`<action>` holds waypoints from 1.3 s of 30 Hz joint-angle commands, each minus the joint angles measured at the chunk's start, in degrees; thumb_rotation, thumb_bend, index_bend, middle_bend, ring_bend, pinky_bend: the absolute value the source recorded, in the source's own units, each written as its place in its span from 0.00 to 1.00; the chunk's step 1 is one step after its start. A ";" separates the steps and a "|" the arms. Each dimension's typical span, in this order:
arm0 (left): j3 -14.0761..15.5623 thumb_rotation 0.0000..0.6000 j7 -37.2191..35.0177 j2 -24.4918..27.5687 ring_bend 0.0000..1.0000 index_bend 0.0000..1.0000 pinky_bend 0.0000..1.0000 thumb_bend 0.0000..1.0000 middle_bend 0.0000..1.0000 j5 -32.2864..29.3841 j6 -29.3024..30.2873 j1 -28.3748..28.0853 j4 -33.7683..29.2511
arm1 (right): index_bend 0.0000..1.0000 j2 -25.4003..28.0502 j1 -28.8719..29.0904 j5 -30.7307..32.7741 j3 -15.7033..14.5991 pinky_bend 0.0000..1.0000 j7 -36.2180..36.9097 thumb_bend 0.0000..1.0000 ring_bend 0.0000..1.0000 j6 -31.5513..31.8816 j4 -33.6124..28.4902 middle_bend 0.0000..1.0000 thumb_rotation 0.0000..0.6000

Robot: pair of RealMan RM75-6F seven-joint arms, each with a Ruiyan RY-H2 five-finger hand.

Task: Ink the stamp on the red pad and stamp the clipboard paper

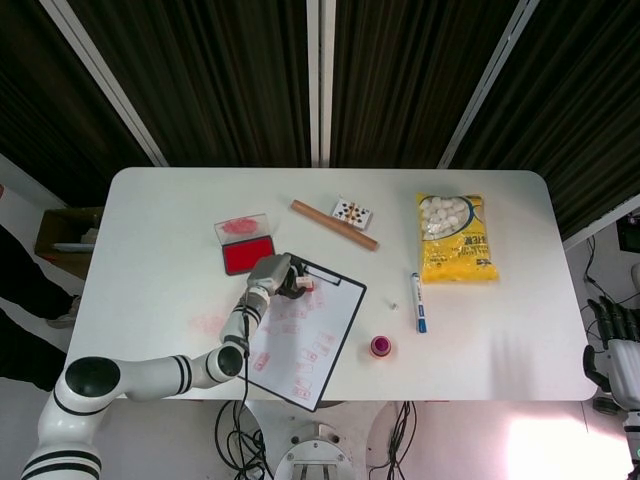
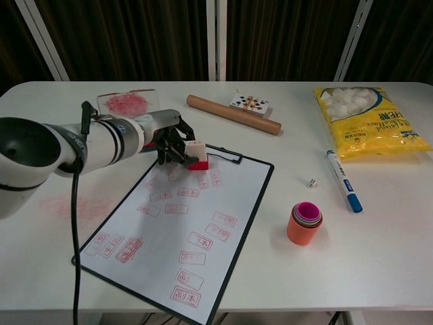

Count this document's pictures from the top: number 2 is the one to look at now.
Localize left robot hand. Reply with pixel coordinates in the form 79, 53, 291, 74
137, 109, 197, 167

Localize red and white stamp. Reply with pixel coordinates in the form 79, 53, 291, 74
184, 139, 210, 171

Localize red ink pad case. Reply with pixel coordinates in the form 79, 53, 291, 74
96, 88, 160, 155

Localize wooden rolling pin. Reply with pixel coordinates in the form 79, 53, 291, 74
185, 94, 282, 137

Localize playing cards deck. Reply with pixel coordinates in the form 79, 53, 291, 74
229, 94, 273, 119

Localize black rimmed white clipboard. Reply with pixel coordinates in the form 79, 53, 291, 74
71, 144, 275, 325

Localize stacked colourful cups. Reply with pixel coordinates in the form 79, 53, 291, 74
286, 200, 324, 246

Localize blue white marker pen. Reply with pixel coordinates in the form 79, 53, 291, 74
325, 150, 363, 213

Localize yellow snack bag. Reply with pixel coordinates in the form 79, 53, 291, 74
313, 87, 433, 163

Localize white partition post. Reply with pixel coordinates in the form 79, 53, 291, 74
333, 0, 375, 82
206, 0, 228, 81
15, 0, 70, 81

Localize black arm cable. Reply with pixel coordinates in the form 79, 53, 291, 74
70, 100, 99, 325

